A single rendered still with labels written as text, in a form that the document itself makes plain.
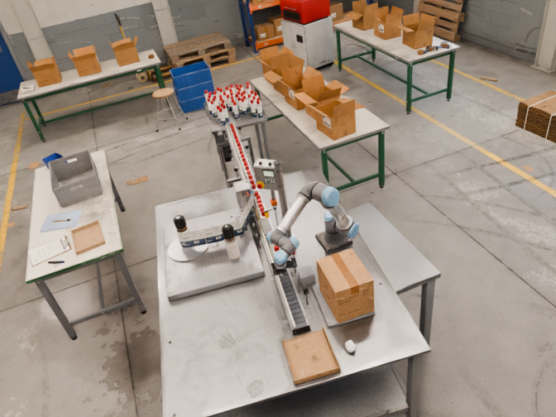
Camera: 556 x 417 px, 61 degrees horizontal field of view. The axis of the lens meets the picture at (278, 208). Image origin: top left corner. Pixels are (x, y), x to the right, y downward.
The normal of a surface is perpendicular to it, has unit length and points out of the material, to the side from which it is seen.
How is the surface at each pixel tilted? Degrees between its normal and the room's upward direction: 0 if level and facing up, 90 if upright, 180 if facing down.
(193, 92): 90
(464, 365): 0
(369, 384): 2
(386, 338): 0
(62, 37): 90
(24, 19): 90
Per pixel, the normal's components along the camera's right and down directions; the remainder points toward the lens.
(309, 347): -0.14, -0.79
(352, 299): 0.30, 0.54
